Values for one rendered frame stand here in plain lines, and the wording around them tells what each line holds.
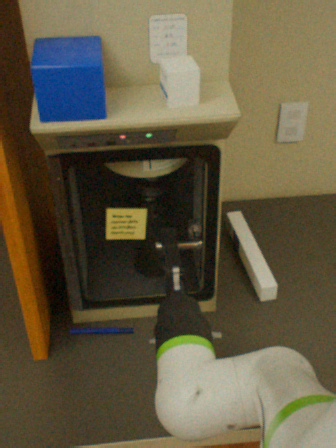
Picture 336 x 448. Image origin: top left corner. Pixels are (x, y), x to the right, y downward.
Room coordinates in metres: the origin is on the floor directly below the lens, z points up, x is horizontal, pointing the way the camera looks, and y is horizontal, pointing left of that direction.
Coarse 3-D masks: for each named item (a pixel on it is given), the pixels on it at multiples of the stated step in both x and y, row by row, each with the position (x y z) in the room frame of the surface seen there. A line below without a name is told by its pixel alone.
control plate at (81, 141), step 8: (64, 136) 0.83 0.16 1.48; (72, 136) 0.83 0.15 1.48; (80, 136) 0.83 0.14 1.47; (88, 136) 0.84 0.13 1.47; (96, 136) 0.84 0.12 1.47; (104, 136) 0.84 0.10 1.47; (112, 136) 0.85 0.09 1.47; (128, 136) 0.86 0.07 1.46; (136, 136) 0.86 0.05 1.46; (144, 136) 0.86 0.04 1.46; (152, 136) 0.87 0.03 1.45; (160, 136) 0.87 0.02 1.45; (168, 136) 0.87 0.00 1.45; (64, 144) 0.87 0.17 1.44; (80, 144) 0.87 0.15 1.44; (96, 144) 0.88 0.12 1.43; (104, 144) 0.88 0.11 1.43; (120, 144) 0.89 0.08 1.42; (128, 144) 0.90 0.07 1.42
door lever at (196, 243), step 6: (192, 228) 0.93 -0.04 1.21; (198, 228) 0.93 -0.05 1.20; (192, 234) 0.93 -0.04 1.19; (198, 234) 0.91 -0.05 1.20; (180, 240) 0.89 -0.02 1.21; (186, 240) 0.89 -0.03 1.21; (192, 240) 0.89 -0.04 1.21; (198, 240) 0.89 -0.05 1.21; (156, 246) 0.88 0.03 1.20; (180, 246) 0.88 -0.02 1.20; (186, 246) 0.88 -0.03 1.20; (192, 246) 0.88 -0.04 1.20; (198, 246) 0.88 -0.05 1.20
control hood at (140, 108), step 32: (128, 96) 0.90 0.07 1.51; (160, 96) 0.89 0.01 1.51; (224, 96) 0.89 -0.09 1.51; (32, 128) 0.81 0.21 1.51; (64, 128) 0.81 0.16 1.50; (96, 128) 0.81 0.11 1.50; (128, 128) 0.82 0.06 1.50; (160, 128) 0.84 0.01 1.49; (192, 128) 0.85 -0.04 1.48; (224, 128) 0.87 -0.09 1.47
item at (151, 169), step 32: (64, 160) 0.91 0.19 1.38; (96, 160) 0.91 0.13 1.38; (128, 160) 0.92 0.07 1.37; (160, 160) 0.92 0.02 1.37; (192, 160) 0.93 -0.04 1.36; (96, 192) 0.91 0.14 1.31; (128, 192) 0.92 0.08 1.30; (160, 192) 0.92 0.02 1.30; (192, 192) 0.93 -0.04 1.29; (96, 224) 0.91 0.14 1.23; (160, 224) 0.92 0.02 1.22; (192, 224) 0.93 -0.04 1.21; (96, 256) 0.91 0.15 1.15; (128, 256) 0.92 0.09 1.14; (160, 256) 0.92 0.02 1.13; (192, 256) 0.93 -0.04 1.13; (96, 288) 0.91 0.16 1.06; (128, 288) 0.92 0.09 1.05; (160, 288) 0.92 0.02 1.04; (192, 288) 0.93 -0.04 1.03
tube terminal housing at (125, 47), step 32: (32, 0) 0.92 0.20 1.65; (64, 0) 0.92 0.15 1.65; (96, 0) 0.93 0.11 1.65; (128, 0) 0.93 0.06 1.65; (160, 0) 0.94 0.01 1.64; (192, 0) 0.94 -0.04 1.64; (224, 0) 0.95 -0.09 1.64; (32, 32) 0.92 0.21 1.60; (64, 32) 0.92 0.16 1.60; (96, 32) 0.93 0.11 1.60; (128, 32) 0.93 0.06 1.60; (192, 32) 0.94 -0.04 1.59; (224, 32) 0.95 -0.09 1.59; (128, 64) 0.93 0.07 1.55; (224, 64) 0.95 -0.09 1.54; (96, 320) 0.92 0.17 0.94
